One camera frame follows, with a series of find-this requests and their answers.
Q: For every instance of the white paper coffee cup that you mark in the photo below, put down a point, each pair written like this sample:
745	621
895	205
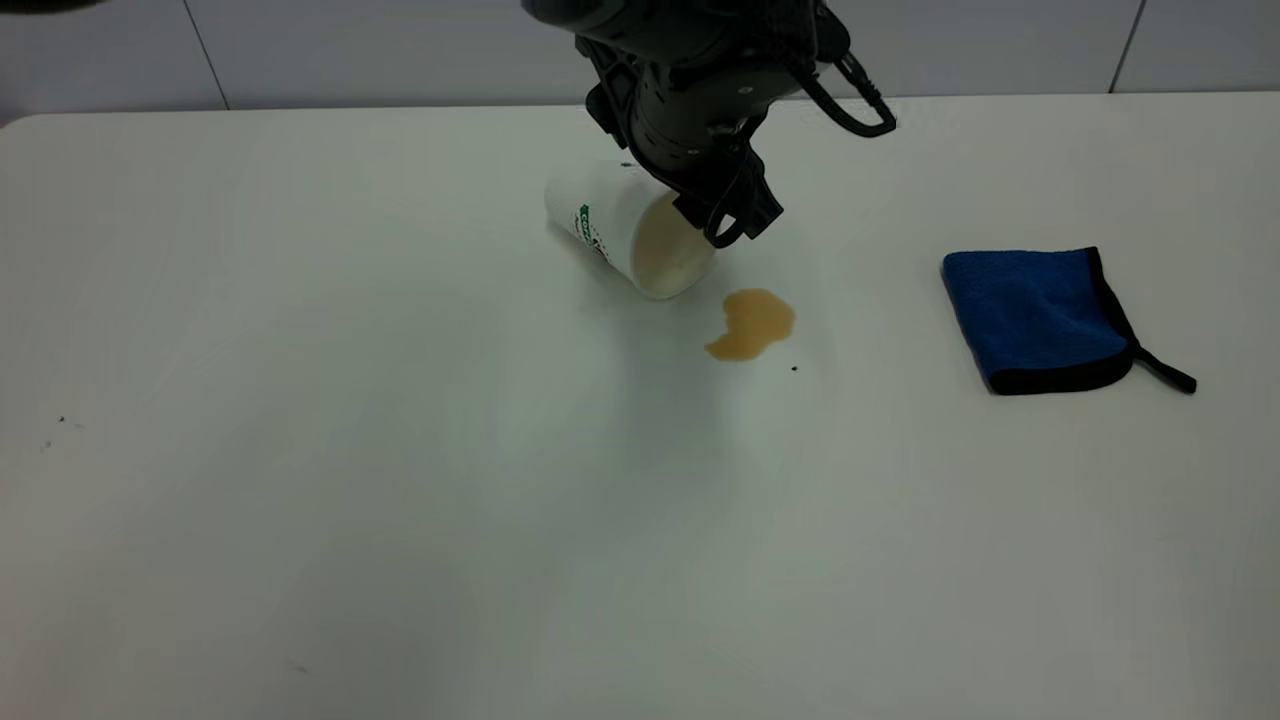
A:
612	218

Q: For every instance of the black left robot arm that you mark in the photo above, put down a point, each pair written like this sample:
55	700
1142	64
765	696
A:
690	20

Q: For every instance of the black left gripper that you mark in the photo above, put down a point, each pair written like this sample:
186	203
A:
680	115

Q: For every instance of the brown coffee spill puddle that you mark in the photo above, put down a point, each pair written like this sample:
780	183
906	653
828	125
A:
755	322

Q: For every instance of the blue microfiber cloth black trim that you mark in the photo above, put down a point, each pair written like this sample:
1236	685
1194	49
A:
1035	315

